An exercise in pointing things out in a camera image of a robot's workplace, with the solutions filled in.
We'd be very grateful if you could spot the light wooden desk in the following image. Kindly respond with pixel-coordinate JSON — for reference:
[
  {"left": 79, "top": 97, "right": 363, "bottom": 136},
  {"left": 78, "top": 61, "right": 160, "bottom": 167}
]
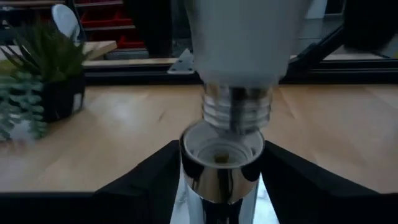
[{"left": 83, "top": 40, "right": 118, "bottom": 60}]

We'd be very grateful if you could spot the chrome lamp socket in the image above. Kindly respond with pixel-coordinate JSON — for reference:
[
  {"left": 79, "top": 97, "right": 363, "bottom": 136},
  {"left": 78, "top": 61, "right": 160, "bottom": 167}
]
[{"left": 178, "top": 119, "right": 267, "bottom": 224}]

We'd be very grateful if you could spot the white lightbulb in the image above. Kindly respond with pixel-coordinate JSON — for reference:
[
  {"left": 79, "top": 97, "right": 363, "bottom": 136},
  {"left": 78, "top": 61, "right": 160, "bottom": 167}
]
[{"left": 183, "top": 0, "right": 313, "bottom": 136}]

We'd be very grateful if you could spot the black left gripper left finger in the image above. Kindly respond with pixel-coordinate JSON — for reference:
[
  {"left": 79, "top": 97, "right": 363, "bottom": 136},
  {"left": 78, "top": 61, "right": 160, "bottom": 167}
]
[{"left": 86, "top": 139, "right": 183, "bottom": 224}]

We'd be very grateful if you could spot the white bag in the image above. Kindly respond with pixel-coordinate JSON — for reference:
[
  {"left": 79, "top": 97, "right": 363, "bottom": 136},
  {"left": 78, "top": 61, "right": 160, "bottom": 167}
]
[{"left": 51, "top": 3, "right": 81, "bottom": 43}]

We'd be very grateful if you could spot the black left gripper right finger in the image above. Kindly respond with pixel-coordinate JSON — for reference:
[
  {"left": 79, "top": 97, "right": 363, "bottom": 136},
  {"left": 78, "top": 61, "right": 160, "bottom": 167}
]
[{"left": 261, "top": 141, "right": 389, "bottom": 224}]

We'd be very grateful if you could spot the potted green succulent plant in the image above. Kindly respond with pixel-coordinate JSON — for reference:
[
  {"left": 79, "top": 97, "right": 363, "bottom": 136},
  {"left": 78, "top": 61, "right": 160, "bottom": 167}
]
[{"left": 0, "top": 20, "right": 91, "bottom": 141}]

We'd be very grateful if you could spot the grey metal mounting plate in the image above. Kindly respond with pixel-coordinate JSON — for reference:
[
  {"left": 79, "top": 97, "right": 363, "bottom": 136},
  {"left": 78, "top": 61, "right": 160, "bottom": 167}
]
[{"left": 167, "top": 48, "right": 197, "bottom": 75}]

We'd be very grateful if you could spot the black aluminium frame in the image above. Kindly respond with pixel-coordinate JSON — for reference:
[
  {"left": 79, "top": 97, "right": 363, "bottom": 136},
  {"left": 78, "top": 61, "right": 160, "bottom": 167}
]
[{"left": 82, "top": 26, "right": 398, "bottom": 85}]

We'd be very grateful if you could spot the metal storage shelf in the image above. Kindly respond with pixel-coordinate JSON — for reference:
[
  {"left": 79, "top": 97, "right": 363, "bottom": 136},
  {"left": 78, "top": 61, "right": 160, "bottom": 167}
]
[{"left": 0, "top": 0, "right": 150, "bottom": 60}]

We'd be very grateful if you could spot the red storage bin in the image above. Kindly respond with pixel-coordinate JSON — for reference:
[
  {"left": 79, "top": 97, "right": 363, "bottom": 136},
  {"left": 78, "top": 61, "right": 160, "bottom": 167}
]
[{"left": 79, "top": 9, "right": 146, "bottom": 49}]

